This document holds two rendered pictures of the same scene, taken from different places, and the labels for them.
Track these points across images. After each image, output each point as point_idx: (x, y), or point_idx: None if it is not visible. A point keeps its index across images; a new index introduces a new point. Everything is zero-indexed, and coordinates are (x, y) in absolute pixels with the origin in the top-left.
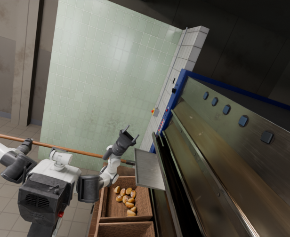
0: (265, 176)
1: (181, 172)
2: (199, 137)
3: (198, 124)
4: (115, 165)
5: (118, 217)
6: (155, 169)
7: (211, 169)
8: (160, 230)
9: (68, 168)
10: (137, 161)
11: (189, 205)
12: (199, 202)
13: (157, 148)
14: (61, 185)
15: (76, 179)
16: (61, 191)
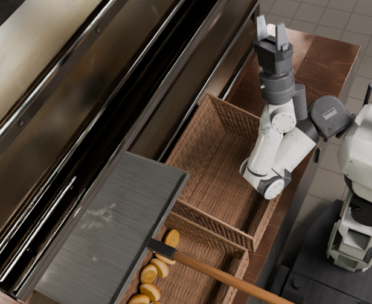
0: None
1: (119, 77)
2: (77, 3)
3: (38, 17)
4: None
5: (211, 230)
6: (97, 216)
7: None
8: (162, 143)
9: None
10: (131, 259)
11: (154, 45)
12: (160, 6)
13: (90, 192)
14: None
15: (356, 117)
16: None
